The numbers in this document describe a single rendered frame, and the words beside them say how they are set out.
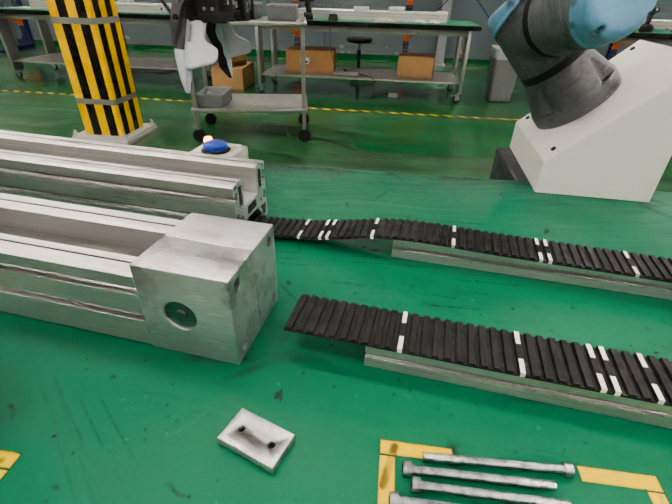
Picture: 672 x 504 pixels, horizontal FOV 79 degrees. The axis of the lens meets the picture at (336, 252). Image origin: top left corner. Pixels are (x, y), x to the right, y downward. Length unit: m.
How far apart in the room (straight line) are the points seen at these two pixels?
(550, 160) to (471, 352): 0.48
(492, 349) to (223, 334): 0.23
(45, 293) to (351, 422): 0.31
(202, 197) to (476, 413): 0.40
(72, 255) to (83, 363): 0.10
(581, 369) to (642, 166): 0.50
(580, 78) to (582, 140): 0.12
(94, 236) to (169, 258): 0.15
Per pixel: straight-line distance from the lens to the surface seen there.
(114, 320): 0.44
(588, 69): 0.87
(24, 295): 0.51
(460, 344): 0.38
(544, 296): 0.53
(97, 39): 3.66
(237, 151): 0.72
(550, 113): 0.89
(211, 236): 0.40
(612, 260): 0.58
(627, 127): 0.81
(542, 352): 0.40
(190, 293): 0.36
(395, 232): 0.53
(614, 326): 0.53
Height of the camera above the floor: 1.07
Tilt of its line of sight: 33 degrees down
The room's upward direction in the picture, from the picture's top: 2 degrees clockwise
